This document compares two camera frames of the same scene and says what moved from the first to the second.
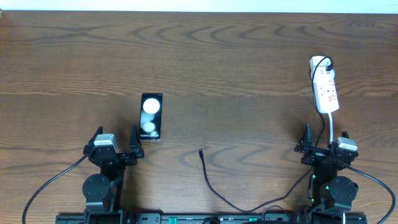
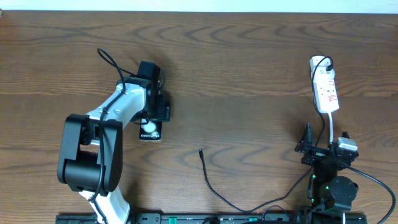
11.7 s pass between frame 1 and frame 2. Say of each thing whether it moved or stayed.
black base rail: stayed
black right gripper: stayed
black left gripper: moved
